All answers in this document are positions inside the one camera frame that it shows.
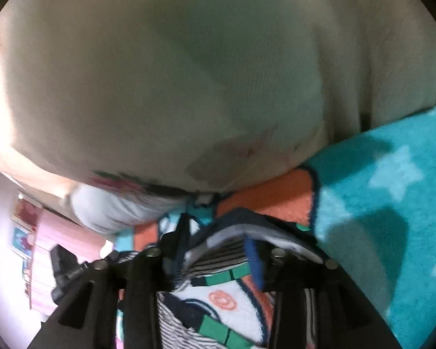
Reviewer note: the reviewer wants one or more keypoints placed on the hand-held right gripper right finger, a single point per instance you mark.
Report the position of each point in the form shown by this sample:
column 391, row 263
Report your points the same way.
column 255, row 266

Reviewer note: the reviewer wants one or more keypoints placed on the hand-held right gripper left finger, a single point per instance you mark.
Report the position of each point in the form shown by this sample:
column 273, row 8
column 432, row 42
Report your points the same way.
column 170, row 260

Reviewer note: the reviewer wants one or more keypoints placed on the striped pants with green patches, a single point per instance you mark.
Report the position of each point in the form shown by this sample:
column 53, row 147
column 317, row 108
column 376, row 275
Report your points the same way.
column 218, row 253

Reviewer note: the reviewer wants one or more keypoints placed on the grey cloth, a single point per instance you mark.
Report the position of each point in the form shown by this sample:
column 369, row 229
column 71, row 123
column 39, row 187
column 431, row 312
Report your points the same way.
column 112, row 209

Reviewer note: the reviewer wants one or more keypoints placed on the black object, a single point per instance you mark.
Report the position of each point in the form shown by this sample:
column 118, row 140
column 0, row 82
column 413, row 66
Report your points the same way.
column 62, row 271

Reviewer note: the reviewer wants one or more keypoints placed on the pink cabinet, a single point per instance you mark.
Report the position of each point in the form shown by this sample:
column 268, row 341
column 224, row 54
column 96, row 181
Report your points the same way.
column 54, row 232

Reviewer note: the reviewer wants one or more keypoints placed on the teal star printed blanket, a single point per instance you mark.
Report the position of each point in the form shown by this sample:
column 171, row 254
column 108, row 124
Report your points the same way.
column 367, row 207

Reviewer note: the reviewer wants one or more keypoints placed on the cream knit sweater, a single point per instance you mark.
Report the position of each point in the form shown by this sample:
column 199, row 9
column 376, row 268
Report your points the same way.
column 167, row 80

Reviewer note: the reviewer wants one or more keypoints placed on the blue wall poster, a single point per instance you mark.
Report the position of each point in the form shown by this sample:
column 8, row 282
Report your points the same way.
column 21, row 243

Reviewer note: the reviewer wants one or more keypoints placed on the red wall poster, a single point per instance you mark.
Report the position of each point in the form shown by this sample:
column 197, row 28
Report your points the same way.
column 24, row 213

